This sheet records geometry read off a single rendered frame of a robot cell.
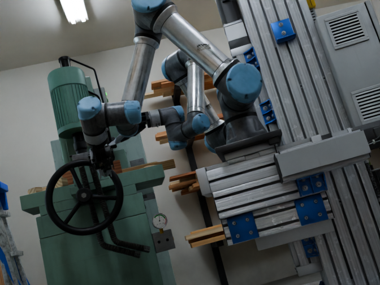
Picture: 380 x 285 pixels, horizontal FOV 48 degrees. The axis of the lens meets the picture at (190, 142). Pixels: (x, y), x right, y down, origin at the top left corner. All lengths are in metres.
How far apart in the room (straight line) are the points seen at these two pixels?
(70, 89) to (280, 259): 2.96
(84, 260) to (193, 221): 2.54
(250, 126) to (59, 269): 0.94
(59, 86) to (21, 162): 2.50
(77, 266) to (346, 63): 1.29
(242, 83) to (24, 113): 3.52
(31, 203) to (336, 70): 1.30
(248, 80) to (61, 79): 1.02
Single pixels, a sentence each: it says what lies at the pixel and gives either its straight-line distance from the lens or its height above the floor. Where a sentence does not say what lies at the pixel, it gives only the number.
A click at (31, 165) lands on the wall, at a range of 4.49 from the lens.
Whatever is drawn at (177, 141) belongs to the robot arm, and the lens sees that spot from 1.84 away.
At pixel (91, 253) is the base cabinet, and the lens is 1.83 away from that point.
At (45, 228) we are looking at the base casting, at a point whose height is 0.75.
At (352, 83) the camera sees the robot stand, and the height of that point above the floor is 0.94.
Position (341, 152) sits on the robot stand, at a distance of 1.34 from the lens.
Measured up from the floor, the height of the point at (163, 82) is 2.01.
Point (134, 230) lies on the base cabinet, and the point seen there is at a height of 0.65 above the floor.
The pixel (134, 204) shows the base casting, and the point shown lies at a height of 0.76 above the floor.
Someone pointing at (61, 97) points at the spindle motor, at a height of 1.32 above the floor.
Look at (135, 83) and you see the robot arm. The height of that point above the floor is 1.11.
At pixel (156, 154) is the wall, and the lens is 4.36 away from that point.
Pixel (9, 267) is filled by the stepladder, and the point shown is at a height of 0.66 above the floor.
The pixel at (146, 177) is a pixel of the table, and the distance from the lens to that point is 1.86.
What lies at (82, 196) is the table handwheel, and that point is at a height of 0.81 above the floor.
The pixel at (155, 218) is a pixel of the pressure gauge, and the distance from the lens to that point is 1.77.
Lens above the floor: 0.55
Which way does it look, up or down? 13 degrees up
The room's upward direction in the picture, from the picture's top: 15 degrees counter-clockwise
